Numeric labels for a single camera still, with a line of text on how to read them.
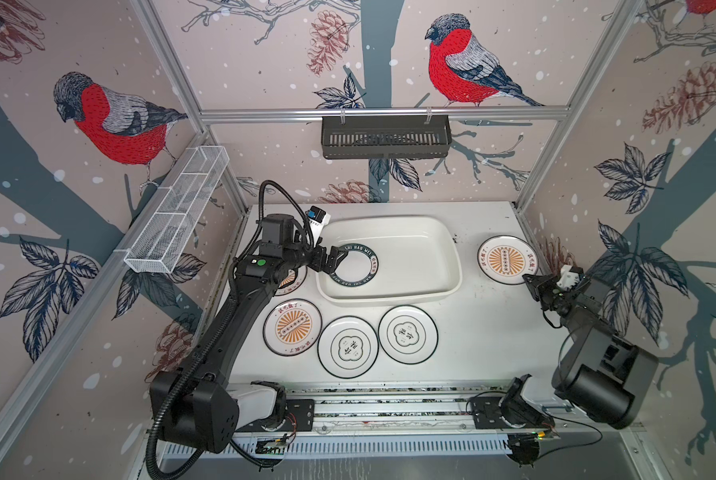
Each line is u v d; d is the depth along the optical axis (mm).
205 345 422
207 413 384
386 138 1041
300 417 734
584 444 674
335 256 685
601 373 448
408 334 876
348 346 853
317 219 671
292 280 667
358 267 1035
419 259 1014
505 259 925
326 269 698
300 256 647
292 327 883
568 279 796
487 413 728
